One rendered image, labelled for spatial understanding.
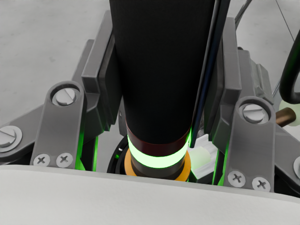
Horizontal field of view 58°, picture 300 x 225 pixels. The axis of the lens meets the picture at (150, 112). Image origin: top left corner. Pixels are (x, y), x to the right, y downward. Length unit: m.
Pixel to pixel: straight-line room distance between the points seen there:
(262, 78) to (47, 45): 2.25
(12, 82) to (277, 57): 2.21
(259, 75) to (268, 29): 2.23
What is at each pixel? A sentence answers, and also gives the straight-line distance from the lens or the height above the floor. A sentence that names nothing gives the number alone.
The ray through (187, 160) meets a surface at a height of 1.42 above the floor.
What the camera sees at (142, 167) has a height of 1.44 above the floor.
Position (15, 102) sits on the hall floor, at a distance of 2.28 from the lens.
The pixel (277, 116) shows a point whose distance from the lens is 0.25.
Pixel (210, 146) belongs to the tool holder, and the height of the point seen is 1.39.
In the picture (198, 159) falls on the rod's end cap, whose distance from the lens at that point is 0.21.
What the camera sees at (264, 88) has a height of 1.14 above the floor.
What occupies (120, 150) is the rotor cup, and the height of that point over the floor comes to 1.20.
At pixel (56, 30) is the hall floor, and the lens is 2.83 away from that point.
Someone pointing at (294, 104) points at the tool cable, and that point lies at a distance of 0.26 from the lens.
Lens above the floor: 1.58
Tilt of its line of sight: 53 degrees down
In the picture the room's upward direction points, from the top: 1 degrees counter-clockwise
